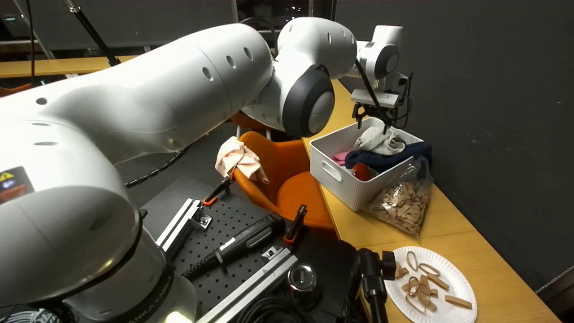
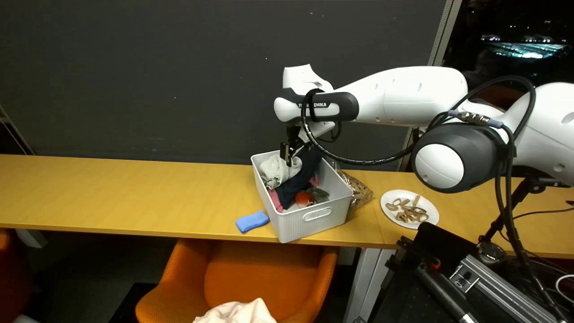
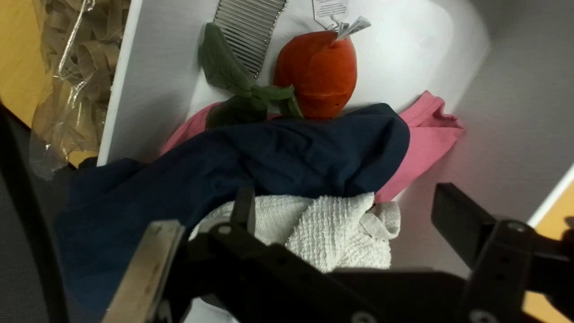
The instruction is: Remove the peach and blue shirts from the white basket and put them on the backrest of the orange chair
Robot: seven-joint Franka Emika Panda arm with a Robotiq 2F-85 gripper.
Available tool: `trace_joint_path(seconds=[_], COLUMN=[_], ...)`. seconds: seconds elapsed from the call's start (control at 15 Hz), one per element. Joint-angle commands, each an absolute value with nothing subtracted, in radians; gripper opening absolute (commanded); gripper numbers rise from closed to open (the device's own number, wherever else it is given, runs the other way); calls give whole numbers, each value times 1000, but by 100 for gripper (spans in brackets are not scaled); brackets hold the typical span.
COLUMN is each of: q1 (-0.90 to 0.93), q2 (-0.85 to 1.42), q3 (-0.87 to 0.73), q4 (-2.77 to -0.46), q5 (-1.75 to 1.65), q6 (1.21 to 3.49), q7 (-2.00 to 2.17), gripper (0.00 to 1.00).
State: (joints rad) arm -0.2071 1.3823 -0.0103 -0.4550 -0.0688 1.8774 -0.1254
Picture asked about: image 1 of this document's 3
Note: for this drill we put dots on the tan rubber band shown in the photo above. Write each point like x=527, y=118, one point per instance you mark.
x=430, y=270
x=414, y=261

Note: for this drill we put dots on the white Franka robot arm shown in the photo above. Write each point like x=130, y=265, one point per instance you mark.
x=150, y=102

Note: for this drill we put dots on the white grey shirt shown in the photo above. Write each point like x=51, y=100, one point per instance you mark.
x=383, y=143

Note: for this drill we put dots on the orange chair with peach shirt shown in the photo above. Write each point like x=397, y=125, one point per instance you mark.
x=288, y=173

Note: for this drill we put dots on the black handheld tool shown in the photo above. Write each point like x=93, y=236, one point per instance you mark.
x=245, y=240

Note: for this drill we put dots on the pink cloth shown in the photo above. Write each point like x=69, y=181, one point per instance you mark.
x=342, y=159

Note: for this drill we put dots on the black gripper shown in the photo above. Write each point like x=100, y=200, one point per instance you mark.
x=367, y=114

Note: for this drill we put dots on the orange chair white legs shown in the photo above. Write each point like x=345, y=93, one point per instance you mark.
x=249, y=123

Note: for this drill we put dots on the black perforated breadboard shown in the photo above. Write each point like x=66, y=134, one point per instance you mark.
x=234, y=209

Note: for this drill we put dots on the black background stand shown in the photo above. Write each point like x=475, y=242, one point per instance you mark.
x=93, y=30

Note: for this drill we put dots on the navy blue shirt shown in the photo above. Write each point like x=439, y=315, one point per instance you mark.
x=389, y=157

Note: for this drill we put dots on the long aluminium rail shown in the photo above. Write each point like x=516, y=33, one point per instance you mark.
x=252, y=288

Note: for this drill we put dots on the white plastic basket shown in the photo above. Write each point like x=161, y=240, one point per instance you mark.
x=344, y=189

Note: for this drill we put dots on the white paper plate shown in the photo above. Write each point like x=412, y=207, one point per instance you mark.
x=460, y=281

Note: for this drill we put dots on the wooden clothespin piece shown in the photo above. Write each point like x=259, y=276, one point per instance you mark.
x=439, y=283
x=458, y=303

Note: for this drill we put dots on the short aluminium rail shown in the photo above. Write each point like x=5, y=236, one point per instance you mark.
x=182, y=222

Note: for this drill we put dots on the peach shirt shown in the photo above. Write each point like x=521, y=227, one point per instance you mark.
x=240, y=159

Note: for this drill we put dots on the clear bag of wooden clothespins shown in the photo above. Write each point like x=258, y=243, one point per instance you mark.
x=401, y=204

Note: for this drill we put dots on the orange red cloth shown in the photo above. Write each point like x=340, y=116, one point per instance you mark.
x=363, y=173

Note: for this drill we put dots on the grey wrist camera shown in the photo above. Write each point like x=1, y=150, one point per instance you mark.
x=374, y=100

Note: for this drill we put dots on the round metal cup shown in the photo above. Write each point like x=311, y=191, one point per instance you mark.
x=302, y=277

